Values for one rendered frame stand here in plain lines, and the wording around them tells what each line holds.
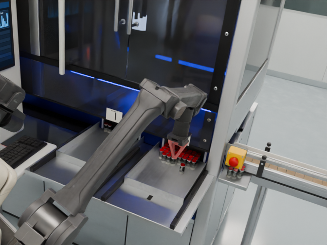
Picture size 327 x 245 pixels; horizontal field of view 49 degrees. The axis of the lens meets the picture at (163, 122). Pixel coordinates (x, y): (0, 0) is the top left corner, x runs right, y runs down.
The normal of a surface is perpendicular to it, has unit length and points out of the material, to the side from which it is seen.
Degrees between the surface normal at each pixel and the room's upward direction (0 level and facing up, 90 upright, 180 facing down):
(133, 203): 0
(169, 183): 0
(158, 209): 0
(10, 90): 99
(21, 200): 90
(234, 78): 90
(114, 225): 90
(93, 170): 45
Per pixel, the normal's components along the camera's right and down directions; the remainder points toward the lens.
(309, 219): 0.12, -0.88
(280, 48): -0.40, 0.37
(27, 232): 0.01, -0.36
